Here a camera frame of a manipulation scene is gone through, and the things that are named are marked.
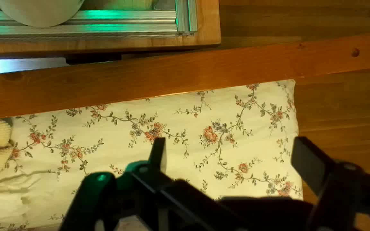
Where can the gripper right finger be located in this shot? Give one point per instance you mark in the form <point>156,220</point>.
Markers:
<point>342,189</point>

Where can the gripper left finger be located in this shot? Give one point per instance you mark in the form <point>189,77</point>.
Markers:
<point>146,192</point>

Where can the floral cream pillow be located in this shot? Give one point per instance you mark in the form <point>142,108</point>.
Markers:
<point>185,128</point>

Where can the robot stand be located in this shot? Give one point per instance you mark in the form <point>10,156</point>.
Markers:
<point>207,19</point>

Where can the wooden bed rail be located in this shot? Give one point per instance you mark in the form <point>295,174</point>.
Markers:
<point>172,73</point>

